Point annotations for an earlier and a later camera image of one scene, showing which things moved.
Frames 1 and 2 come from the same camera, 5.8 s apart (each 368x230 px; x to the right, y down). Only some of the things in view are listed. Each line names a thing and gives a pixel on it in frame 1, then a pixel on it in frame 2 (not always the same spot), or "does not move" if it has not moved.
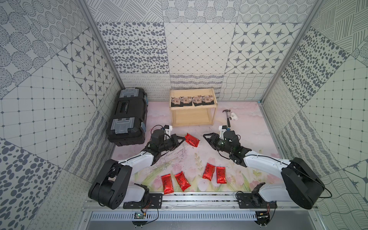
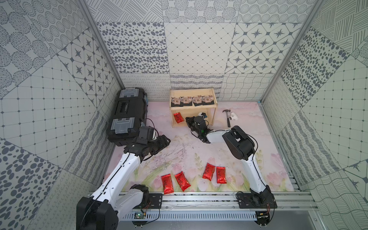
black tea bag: [197, 100] does not move
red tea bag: [191, 140] to [178, 117]
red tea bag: [167, 184] does not move
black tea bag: [186, 101] does not move
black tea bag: [176, 102] does not move
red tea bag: [209, 171] does not move
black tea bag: [208, 100] does not move
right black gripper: [213, 137] to [189, 121]
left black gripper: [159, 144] to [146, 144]
